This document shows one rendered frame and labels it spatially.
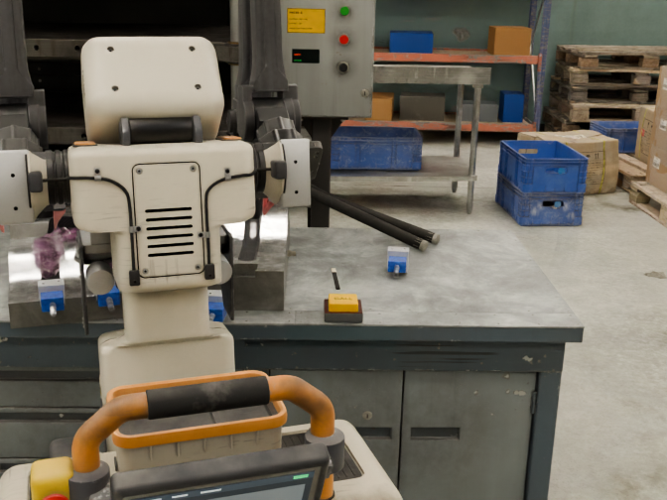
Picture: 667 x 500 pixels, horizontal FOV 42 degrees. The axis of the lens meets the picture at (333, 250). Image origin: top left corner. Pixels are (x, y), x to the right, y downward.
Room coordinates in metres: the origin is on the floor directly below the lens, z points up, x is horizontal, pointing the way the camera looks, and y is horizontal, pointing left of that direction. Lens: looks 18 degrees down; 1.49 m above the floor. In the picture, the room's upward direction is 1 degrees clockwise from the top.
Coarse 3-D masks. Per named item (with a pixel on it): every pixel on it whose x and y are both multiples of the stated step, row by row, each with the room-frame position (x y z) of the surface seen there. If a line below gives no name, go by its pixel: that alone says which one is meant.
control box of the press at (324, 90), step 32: (288, 0) 2.59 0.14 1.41; (320, 0) 2.59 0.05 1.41; (352, 0) 2.59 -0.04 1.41; (288, 32) 2.59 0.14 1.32; (320, 32) 2.59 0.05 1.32; (352, 32) 2.59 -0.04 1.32; (288, 64) 2.59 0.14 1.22; (320, 64) 2.59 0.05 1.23; (352, 64) 2.59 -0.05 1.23; (320, 96) 2.59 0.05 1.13; (352, 96) 2.59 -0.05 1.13; (320, 128) 2.64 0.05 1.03; (320, 224) 2.64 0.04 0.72
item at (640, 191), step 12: (660, 72) 5.85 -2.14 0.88; (660, 84) 5.82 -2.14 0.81; (660, 96) 5.79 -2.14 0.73; (660, 108) 5.76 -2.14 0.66; (660, 120) 5.72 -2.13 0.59; (660, 132) 5.70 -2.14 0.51; (660, 144) 5.67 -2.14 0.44; (648, 156) 5.86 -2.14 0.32; (660, 156) 5.64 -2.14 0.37; (648, 168) 5.83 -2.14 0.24; (660, 168) 5.63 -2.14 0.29; (648, 180) 5.80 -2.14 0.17; (660, 180) 5.59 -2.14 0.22; (636, 192) 5.76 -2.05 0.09; (648, 192) 5.54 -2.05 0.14; (660, 192) 5.54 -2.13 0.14; (636, 204) 5.70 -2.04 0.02; (648, 204) 5.69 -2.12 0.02; (660, 216) 5.31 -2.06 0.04
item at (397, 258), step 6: (390, 246) 2.02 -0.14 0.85; (390, 252) 1.98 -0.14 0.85; (396, 252) 1.98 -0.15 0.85; (402, 252) 1.98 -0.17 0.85; (408, 252) 1.98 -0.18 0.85; (390, 258) 1.96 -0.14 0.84; (396, 258) 1.96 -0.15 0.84; (402, 258) 1.97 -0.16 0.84; (408, 258) 2.00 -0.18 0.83; (390, 264) 1.94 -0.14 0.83; (396, 264) 1.94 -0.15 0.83; (402, 264) 1.94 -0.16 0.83; (390, 270) 1.94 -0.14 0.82; (396, 270) 1.90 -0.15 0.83; (402, 270) 1.94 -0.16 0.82; (396, 276) 1.89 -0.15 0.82
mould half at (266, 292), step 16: (272, 208) 2.05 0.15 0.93; (288, 208) 2.05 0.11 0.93; (224, 224) 1.98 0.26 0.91; (240, 224) 1.98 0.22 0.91; (272, 224) 1.99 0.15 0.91; (288, 224) 2.06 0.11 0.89; (240, 240) 1.93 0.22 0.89; (272, 240) 1.94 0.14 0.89; (288, 240) 2.07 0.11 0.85; (272, 256) 1.82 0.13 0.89; (256, 272) 1.72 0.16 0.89; (272, 272) 1.72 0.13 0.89; (208, 288) 1.71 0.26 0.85; (240, 288) 1.72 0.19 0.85; (256, 288) 1.72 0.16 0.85; (272, 288) 1.72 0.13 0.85; (240, 304) 1.72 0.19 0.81; (256, 304) 1.72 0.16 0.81; (272, 304) 1.72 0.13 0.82
